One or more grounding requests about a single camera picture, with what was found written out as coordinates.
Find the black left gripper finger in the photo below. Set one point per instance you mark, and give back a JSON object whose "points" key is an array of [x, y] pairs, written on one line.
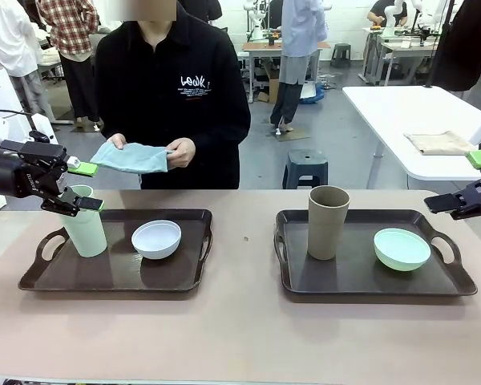
{"points": [[86, 203], [84, 167]]}

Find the black plastic stool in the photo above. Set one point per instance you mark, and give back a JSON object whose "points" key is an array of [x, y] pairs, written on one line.
{"points": [[340, 54]]}

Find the person in light blue shirt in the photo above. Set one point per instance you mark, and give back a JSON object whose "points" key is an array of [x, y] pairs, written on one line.
{"points": [[300, 44]]}

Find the mint green bowl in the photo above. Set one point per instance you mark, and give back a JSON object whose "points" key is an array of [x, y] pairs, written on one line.
{"points": [[402, 248]]}

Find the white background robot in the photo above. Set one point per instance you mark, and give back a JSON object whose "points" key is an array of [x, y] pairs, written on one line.
{"points": [[254, 20]]}

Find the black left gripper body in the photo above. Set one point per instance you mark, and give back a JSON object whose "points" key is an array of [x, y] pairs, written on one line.
{"points": [[20, 172]]}

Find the beige cloth mat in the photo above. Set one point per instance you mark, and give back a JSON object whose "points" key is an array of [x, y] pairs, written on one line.
{"points": [[439, 142]]}

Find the person in black shirt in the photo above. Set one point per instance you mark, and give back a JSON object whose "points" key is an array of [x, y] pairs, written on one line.
{"points": [[172, 60]]}

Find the teal cloth mat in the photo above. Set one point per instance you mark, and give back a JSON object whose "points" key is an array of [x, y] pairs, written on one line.
{"points": [[132, 158]]}

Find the person's right hand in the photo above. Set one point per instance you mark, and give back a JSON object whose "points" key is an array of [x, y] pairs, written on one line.
{"points": [[117, 141]]}

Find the grey plastic stool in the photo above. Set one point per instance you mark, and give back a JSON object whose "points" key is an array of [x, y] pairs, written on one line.
{"points": [[304, 164]]}

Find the cardboard box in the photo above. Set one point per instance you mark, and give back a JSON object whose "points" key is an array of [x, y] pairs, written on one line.
{"points": [[269, 90]]}

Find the white side table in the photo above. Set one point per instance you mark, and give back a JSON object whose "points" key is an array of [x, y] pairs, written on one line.
{"points": [[393, 116]]}

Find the person's right forearm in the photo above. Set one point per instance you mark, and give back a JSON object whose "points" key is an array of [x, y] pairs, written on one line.
{"points": [[104, 116]]}

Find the person in black t-shirt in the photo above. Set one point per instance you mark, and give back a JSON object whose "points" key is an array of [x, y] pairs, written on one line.
{"points": [[378, 12]]}

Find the person's left forearm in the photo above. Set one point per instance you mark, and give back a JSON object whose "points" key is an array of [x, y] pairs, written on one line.
{"points": [[220, 140]]}

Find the brown-topped background workbench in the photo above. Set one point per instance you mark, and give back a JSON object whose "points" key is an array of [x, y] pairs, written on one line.
{"points": [[264, 48]]}

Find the pale green tall cup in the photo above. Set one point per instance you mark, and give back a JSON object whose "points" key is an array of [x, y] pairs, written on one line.
{"points": [[86, 228]]}

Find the person in red plaid shirt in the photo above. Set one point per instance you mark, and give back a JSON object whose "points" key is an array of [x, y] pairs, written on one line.
{"points": [[70, 32]]}

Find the person in white shirt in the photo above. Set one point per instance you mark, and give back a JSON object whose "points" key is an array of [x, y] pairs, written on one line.
{"points": [[12, 40]]}

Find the brown tall cup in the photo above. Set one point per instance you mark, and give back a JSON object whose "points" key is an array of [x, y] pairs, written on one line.
{"points": [[328, 224]]}

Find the blue bag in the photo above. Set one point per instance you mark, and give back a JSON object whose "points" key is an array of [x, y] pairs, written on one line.
{"points": [[313, 93]]}

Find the person's left hand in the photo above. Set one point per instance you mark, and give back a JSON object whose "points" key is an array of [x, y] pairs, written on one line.
{"points": [[182, 152]]}

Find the person in dark jacket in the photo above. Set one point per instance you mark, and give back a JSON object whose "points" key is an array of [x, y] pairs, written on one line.
{"points": [[465, 44]]}

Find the black tripod pole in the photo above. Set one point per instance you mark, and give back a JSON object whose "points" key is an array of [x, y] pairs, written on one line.
{"points": [[437, 44]]}

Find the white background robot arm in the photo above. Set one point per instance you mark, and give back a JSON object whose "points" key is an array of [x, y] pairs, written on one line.
{"points": [[393, 18]]}

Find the white bowl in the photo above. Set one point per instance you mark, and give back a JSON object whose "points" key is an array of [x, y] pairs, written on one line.
{"points": [[157, 240]]}

